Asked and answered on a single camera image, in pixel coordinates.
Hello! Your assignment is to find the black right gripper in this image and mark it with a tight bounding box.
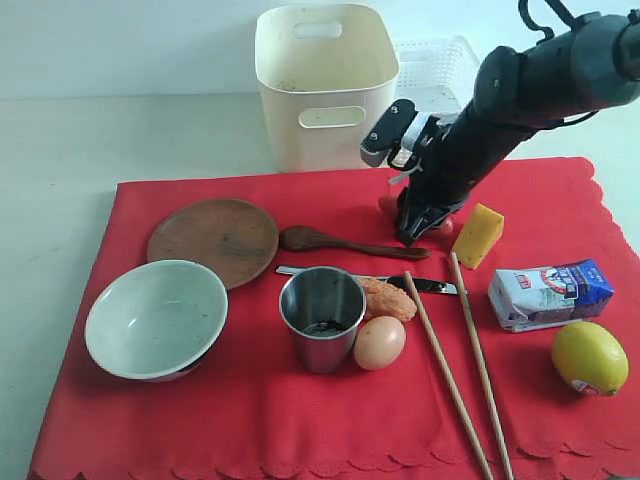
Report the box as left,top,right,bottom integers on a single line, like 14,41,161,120
394,103,535,246

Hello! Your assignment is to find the red sausage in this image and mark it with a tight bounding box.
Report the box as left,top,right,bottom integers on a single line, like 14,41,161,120
378,195,454,238

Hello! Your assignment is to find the yellow cheese wedge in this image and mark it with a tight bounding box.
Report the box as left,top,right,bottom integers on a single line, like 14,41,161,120
451,203,505,270

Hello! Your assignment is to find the orange fried food piece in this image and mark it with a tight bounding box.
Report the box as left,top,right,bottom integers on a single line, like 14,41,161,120
356,277,417,322

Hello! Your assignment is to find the stainless steel cup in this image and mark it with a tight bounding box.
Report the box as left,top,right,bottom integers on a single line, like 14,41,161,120
277,266,366,374

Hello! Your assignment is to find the brown egg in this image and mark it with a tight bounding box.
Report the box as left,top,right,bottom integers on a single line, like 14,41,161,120
353,316,406,371

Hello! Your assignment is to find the blue white milk carton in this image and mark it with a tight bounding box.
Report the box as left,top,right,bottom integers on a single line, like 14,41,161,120
488,259,614,333

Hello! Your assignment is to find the yellow lemon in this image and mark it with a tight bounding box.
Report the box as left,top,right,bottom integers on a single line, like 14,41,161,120
551,322,630,396

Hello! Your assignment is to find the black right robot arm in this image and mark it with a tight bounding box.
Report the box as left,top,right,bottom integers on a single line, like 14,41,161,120
395,10,639,246

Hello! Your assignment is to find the steel table knife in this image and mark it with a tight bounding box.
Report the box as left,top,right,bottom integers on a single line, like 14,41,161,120
275,265,458,295

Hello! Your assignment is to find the dark wooden spoon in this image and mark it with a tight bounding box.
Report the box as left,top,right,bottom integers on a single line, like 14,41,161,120
279,225,431,261

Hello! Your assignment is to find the white perforated plastic basket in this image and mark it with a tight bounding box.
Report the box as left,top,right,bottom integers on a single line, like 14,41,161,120
393,35,480,115

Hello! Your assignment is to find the left wooden chopstick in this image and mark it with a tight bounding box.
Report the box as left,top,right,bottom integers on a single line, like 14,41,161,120
403,271,494,480

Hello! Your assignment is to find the wooden chopstick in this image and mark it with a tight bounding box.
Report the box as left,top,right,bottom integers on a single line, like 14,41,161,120
449,251,515,480
403,271,494,480

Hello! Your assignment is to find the cream plastic bin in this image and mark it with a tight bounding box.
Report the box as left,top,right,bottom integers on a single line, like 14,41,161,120
255,4,399,172

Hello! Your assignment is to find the red scalloped table cloth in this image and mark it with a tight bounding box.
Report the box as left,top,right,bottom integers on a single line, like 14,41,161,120
29,158,639,479

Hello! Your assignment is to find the brown wooden plate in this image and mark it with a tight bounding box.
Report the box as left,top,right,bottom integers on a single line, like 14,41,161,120
146,198,279,290

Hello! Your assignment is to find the right wooden chopstick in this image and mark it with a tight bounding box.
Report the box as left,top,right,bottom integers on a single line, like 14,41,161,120
449,251,515,480

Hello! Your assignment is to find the white ceramic bowl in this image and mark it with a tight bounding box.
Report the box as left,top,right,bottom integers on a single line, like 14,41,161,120
84,260,229,383

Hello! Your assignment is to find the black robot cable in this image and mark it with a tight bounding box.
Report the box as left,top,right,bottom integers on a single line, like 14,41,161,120
517,0,581,39

